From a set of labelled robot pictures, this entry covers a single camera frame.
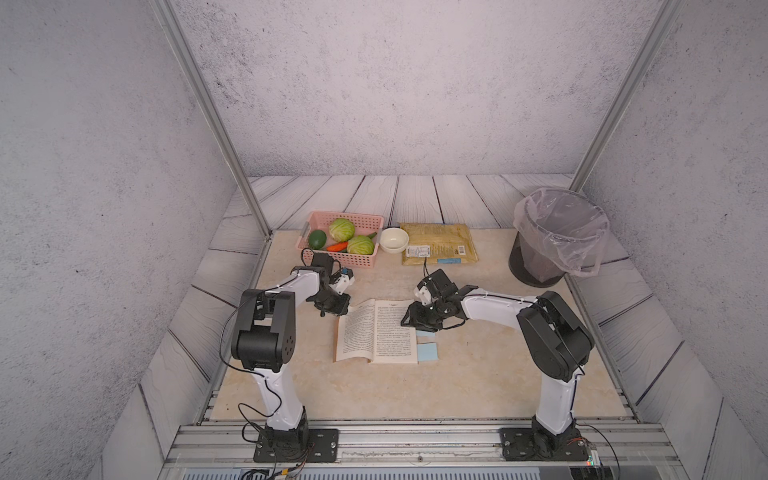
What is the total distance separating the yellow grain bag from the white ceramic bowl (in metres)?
0.02

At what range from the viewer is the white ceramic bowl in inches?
44.4

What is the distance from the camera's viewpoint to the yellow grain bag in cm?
113

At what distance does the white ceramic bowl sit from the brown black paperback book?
0.69 feet

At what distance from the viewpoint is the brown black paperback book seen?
2.85 ft

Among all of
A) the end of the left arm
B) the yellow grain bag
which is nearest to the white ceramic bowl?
the yellow grain bag
